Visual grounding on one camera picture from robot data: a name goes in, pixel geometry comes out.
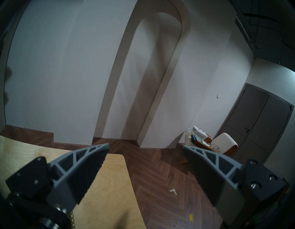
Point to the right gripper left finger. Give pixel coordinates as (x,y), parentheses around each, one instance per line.
(80,173)

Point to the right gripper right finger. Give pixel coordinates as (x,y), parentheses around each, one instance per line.
(212,177)

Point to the light wooden table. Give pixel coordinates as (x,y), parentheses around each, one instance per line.
(110,184)

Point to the cream wooden armchair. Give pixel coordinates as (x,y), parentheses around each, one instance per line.
(224,140)

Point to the white floor tape cross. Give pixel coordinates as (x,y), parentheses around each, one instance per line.
(173,191)

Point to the blue box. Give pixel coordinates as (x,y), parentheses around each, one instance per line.
(194,138)

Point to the grey double door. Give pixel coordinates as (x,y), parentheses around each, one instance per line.
(253,110)

